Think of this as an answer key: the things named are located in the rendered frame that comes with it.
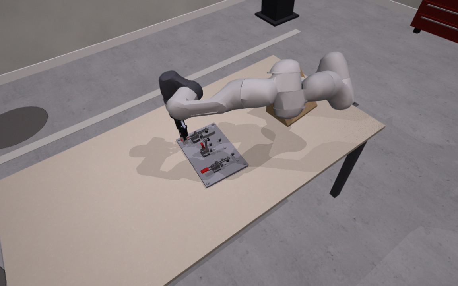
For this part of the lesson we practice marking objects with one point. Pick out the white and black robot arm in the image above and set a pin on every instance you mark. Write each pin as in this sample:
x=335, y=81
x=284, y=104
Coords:
x=285, y=89

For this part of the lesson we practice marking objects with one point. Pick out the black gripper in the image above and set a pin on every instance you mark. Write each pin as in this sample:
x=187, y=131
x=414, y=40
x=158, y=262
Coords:
x=182, y=128

